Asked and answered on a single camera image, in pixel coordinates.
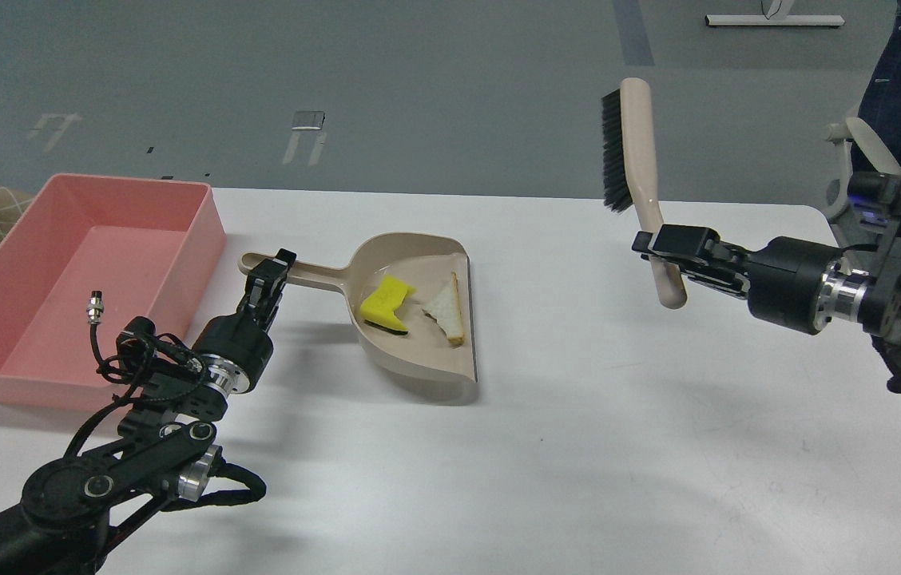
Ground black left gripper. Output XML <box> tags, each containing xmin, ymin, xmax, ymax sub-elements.
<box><xmin>192</xmin><ymin>248</ymin><xmax>296</xmax><ymax>394</ymax></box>

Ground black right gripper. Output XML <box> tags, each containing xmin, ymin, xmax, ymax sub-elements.
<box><xmin>632</xmin><ymin>224</ymin><xmax>841</xmax><ymax>335</ymax></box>

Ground yellow sponge piece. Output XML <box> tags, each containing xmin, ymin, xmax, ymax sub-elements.
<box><xmin>359</xmin><ymin>276</ymin><xmax>415</xmax><ymax>335</ymax></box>

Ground beige brush with black bristles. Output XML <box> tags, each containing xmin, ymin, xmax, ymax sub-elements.
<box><xmin>600</xmin><ymin>77</ymin><xmax>689</xmax><ymax>310</ymax></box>

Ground beige plastic dustpan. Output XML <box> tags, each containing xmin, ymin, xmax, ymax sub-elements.
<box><xmin>240</xmin><ymin>232</ymin><xmax>480</xmax><ymax>383</ymax></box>

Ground pink plastic bin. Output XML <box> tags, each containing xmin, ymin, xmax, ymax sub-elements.
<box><xmin>0</xmin><ymin>174</ymin><xmax>225</xmax><ymax>411</ymax></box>

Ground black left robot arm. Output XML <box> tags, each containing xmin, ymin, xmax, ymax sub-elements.
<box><xmin>0</xmin><ymin>250</ymin><xmax>296</xmax><ymax>574</ymax></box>

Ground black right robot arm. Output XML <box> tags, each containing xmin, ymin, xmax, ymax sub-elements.
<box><xmin>633</xmin><ymin>172</ymin><xmax>901</xmax><ymax>393</ymax></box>

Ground white office chair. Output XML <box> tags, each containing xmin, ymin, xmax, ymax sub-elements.
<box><xmin>820</xmin><ymin>103</ymin><xmax>901</xmax><ymax>245</ymax></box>

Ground grey floor plate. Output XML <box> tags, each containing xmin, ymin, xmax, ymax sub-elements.
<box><xmin>291</xmin><ymin>110</ymin><xmax>326</xmax><ymax>132</ymax></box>

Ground white desk foot bar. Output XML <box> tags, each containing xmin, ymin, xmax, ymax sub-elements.
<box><xmin>704</xmin><ymin>14</ymin><xmax>845</xmax><ymax>28</ymax></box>

